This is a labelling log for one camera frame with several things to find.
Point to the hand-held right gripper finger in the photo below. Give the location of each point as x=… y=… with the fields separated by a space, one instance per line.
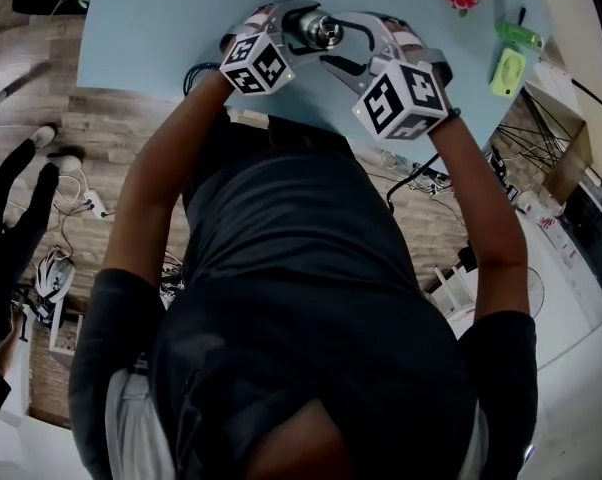
x=373 y=25
x=353 y=79

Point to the person's left hand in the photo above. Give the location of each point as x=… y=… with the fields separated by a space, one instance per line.
x=262 y=18

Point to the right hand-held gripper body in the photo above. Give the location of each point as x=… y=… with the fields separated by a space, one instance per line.
x=401 y=100

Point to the white power strip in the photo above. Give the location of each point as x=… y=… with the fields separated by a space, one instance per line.
x=96 y=204

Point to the white helmet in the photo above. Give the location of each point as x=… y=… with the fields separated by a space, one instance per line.
x=55 y=275

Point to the person's right hand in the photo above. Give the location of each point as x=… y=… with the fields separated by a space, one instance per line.
x=403 y=38

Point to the person's left forearm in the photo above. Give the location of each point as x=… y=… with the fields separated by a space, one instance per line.
x=156 y=168

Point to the white wooden crate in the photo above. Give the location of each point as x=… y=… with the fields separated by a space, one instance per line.
x=63 y=353

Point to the white wooden rack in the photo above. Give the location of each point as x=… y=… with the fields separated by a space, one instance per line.
x=453 y=293

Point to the green plastic bottle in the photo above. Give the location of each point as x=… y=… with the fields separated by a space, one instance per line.
x=518 y=34

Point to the black wristband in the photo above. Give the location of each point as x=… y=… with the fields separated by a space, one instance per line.
x=453 y=114

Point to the person's right forearm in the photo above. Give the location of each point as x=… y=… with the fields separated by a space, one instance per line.
x=486 y=208

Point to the lime green handheld fan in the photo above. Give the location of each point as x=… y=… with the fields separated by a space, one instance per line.
x=508 y=72

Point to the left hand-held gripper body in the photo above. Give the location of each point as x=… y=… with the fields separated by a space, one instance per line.
x=253 y=65

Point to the black standing fan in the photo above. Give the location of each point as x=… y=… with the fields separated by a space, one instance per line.
x=535 y=293

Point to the person's black shirt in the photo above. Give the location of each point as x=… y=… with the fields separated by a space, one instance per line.
x=301 y=278

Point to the dark metal cylindrical part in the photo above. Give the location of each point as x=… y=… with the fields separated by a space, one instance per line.
x=326 y=29

